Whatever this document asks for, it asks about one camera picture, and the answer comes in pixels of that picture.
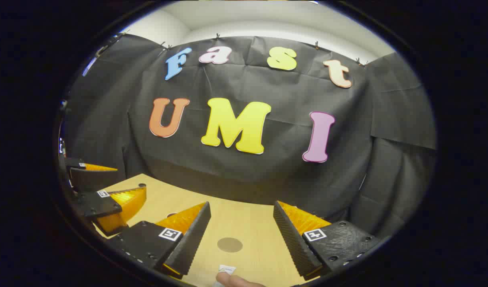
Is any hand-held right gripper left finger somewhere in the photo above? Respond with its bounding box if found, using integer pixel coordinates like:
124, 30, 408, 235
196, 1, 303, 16
107, 201, 211, 279

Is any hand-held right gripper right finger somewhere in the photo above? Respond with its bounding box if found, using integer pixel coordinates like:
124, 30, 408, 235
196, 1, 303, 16
273, 201, 381, 281

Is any round brown coaster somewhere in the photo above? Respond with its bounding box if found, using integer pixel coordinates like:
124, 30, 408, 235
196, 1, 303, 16
217, 237, 243, 253

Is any white toothpaste tube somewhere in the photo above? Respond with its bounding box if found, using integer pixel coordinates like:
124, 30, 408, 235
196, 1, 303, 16
213, 264, 237, 287

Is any light wooden desktop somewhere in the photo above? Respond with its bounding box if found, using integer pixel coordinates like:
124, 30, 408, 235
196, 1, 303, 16
93, 173, 350, 287

